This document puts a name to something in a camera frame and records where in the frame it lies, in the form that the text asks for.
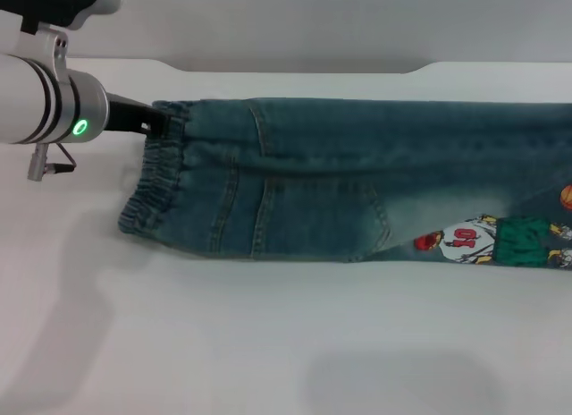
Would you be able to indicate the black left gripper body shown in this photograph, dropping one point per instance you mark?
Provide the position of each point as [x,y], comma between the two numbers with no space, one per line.
[125,115]

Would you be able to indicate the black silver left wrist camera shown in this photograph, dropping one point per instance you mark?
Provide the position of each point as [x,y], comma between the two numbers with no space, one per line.
[49,5]

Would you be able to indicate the blue denim shorts with print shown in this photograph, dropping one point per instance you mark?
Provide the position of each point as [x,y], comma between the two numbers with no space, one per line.
[313,178]

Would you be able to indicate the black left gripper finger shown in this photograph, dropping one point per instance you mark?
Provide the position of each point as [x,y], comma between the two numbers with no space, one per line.
[156,124]

